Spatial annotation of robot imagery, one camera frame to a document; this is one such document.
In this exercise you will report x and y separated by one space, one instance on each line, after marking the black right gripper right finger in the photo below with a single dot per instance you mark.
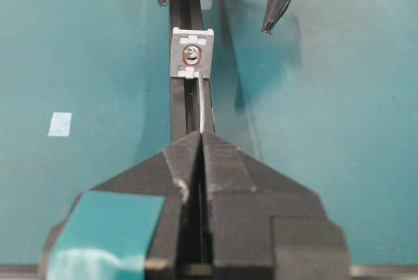
263 224

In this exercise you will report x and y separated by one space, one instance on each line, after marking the white tape square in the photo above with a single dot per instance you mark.
60 124

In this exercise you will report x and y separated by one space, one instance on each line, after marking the small white tape piece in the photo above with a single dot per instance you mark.
206 4

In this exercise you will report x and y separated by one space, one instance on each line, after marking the black aluminium extrusion rail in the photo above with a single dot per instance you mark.
191 100

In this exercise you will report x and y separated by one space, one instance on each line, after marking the grey metal fitting red label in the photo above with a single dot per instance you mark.
191 53

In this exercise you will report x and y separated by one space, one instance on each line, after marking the right gripper black left finger teal tape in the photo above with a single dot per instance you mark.
129 226

